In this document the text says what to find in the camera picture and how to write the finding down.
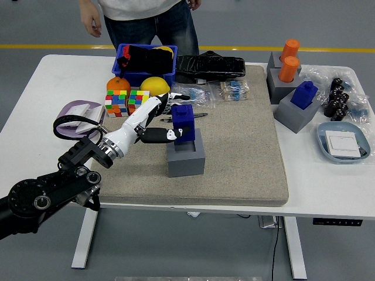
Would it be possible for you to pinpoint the grey-brown fabric mat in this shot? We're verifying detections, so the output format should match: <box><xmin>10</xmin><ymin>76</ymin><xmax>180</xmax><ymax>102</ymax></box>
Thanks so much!
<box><xmin>86</xmin><ymin>64</ymin><xmax>290</xmax><ymax>207</ymax></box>

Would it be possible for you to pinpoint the grey box under table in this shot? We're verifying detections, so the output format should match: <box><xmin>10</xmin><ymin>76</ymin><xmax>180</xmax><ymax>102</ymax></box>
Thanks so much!
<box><xmin>257</xmin><ymin>215</ymin><xmax>284</xmax><ymax>229</ymax></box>

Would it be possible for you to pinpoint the multicolour puzzle cube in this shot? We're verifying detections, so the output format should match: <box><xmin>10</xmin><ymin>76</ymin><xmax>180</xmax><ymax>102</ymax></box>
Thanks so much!
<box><xmin>104</xmin><ymin>89</ymin><xmax>129</xmax><ymax>118</ymax></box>
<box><xmin>127</xmin><ymin>89</ymin><xmax>152</xmax><ymax>116</ymax></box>

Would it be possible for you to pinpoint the black cloth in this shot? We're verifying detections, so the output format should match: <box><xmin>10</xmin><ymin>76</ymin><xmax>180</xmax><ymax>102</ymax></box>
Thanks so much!
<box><xmin>117</xmin><ymin>44</ymin><xmax>174</xmax><ymax>74</ymax></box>

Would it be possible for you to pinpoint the white wall switch panel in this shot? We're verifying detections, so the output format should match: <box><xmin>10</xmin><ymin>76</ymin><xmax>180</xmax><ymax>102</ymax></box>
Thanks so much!
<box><xmin>60</xmin><ymin>104</ymin><xmax>91</xmax><ymax>127</ymax></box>
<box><xmin>75</xmin><ymin>105</ymin><xmax>105</xmax><ymax>135</ymax></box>
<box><xmin>325</xmin><ymin>130</ymin><xmax>361</xmax><ymax>159</ymax></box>

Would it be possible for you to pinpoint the black capacitors cluster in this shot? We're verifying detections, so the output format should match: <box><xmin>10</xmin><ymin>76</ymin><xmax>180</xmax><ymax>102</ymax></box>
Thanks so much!
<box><xmin>323</xmin><ymin>77</ymin><xmax>350</xmax><ymax>122</ymax></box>

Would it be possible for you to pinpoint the white table leg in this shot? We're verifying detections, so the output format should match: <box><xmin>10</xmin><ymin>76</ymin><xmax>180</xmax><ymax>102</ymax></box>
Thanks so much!
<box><xmin>71</xmin><ymin>207</ymin><xmax>100</xmax><ymax>269</ymax></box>
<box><xmin>282</xmin><ymin>216</ymin><xmax>308</xmax><ymax>280</ymax></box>

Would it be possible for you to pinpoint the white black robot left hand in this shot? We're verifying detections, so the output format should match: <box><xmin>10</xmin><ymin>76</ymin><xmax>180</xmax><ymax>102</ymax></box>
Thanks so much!
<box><xmin>104</xmin><ymin>92</ymin><xmax>193</xmax><ymax>157</ymax></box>

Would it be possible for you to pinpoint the orange fruit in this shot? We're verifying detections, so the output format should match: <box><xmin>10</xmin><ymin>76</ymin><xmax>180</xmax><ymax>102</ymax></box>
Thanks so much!
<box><xmin>106</xmin><ymin>77</ymin><xmax>132</xmax><ymax>94</ymax></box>

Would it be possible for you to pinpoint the red strap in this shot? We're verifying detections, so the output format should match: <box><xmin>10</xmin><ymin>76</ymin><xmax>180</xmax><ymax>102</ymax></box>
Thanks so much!
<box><xmin>121</xmin><ymin>46</ymin><xmax>131</xmax><ymax>70</ymax></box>

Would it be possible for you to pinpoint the clear bag of resistors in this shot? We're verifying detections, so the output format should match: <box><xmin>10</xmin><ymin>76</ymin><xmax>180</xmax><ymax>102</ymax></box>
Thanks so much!
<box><xmin>169</xmin><ymin>82</ymin><xmax>217</xmax><ymax>109</ymax></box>
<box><xmin>210</xmin><ymin>79</ymin><xmax>251</xmax><ymax>102</ymax></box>

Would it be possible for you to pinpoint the blue plastic bin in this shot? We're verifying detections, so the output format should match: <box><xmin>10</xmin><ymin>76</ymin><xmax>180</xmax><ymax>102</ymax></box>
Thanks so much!
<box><xmin>111</xmin><ymin>43</ymin><xmax>179</xmax><ymax>87</ymax></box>

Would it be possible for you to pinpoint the purple tray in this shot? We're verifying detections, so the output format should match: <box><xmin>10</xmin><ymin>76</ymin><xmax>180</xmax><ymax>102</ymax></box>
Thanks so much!
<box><xmin>54</xmin><ymin>100</ymin><xmax>106</xmax><ymax>141</ymax></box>

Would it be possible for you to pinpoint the black marker pen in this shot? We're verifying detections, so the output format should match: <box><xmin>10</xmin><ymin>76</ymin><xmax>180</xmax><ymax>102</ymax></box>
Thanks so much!
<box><xmin>159</xmin><ymin>112</ymin><xmax>209</xmax><ymax>123</ymax></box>

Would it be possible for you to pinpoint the person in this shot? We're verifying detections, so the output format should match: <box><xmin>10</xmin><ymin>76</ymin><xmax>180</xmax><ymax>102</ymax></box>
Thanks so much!
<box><xmin>98</xmin><ymin>0</ymin><xmax>200</xmax><ymax>55</ymax></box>

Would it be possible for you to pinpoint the blue square seal with knob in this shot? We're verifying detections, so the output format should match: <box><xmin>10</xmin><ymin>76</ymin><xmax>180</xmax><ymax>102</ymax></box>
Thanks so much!
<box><xmin>171</xmin><ymin>104</ymin><xmax>196</xmax><ymax>145</ymax></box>
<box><xmin>289</xmin><ymin>80</ymin><xmax>319</xmax><ymax>111</ymax></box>

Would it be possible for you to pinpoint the yellow lemon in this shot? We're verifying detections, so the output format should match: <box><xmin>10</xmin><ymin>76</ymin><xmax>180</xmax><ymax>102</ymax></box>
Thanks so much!
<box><xmin>139</xmin><ymin>77</ymin><xmax>171</xmax><ymax>97</ymax></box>

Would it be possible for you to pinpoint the orange cylinder seal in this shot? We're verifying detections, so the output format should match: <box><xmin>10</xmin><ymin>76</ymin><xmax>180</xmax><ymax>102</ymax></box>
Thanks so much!
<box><xmin>278</xmin><ymin>56</ymin><xmax>301</xmax><ymax>83</ymax></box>
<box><xmin>281</xmin><ymin>39</ymin><xmax>301</xmax><ymax>59</ymax></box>

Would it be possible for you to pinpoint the black power cable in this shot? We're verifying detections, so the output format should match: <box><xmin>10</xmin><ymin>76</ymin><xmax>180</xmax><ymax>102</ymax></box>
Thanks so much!
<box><xmin>271</xmin><ymin>216</ymin><xmax>281</xmax><ymax>281</ymax></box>

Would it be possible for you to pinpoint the black table control panel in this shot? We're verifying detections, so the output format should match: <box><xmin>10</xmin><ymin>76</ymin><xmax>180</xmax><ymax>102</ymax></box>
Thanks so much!
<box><xmin>312</xmin><ymin>218</ymin><xmax>363</xmax><ymax>227</ymax></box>

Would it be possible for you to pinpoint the person's right hand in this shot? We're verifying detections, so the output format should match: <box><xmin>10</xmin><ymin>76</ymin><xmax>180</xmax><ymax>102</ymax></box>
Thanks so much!
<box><xmin>82</xmin><ymin>13</ymin><xmax>103</xmax><ymax>38</ymax></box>

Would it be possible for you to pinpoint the grey seal holder block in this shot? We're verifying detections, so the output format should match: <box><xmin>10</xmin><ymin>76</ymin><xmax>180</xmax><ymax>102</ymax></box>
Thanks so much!
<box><xmin>274</xmin><ymin>89</ymin><xmax>322</xmax><ymax>135</ymax></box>
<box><xmin>267</xmin><ymin>52</ymin><xmax>302</xmax><ymax>74</ymax></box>
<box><xmin>265</xmin><ymin>68</ymin><xmax>300</xmax><ymax>105</ymax></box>
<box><xmin>166</xmin><ymin>128</ymin><xmax>206</xmax><ymax>178</ymax></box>

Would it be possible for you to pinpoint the blue-grey tray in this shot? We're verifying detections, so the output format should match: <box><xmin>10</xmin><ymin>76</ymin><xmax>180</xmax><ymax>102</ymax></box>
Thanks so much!
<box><xmin>316</xmin><ymin>121</ymin><xmax>371</xmax><ymax>163</ymax></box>

